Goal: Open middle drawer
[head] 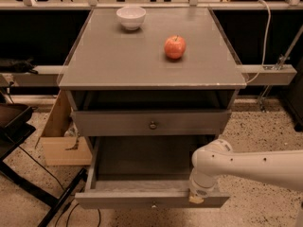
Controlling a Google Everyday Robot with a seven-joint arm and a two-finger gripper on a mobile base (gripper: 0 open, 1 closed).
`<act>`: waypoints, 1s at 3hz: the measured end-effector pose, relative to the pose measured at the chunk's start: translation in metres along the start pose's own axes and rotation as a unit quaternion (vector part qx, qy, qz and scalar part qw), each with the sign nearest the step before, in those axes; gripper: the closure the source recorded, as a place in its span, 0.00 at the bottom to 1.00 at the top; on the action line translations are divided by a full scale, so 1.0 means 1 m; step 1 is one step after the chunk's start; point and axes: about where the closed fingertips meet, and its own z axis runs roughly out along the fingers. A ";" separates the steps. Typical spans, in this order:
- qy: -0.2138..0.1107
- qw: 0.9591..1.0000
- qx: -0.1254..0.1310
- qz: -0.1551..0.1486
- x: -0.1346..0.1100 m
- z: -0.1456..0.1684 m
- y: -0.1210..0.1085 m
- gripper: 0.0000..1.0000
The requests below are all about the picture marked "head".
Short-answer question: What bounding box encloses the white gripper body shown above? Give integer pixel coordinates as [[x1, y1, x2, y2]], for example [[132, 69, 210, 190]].
[[189, 168, 217, 197]]

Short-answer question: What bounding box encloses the grey drawer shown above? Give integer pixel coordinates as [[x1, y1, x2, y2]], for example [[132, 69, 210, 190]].
[[72, 110, 231, 136], [76, 136, 229, 209]]

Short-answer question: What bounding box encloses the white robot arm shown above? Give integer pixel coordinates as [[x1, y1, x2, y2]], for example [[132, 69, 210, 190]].
[[188, 139, 303, 205]]

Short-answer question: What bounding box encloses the grey top drawer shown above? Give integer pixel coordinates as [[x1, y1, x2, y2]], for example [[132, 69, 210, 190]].
[[72, 110, 231, 136]]

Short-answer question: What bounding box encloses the grey drawer cabinet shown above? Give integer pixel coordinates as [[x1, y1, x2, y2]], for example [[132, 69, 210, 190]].
[[57, 7, 247, 187]]

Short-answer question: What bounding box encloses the diagonal metal strut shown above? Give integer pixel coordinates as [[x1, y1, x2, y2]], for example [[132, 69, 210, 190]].
[[258, 25, 303, 113]]

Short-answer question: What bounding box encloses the red apple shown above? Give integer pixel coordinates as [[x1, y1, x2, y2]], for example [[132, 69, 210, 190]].
[[164, 35, 187, 60]]

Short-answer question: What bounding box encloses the white ceramic bowl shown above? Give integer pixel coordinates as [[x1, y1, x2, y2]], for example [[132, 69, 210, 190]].
[[116, 7, 146, 30]]

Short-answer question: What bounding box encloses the black floor cable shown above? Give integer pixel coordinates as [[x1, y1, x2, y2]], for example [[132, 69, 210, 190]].
[[18, 145, 102, 227]]

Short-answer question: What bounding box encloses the wooden board bracket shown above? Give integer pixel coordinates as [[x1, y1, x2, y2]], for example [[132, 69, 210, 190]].
[[39, 91, 92, 166]]

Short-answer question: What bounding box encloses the white cable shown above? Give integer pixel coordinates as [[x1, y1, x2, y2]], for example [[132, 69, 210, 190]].
[[245, 0, 272, 84]]

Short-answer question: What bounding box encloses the grey metal rail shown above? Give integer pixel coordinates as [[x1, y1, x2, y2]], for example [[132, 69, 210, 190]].
[[0, 64, 297, 88]]

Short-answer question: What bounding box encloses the black stand frame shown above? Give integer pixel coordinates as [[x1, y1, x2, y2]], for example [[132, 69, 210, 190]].
[[0, 103, 89, 227]]

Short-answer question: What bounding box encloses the black cloth on rail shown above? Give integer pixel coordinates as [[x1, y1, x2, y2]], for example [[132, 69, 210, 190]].
[[0, 59, 37, 74]]

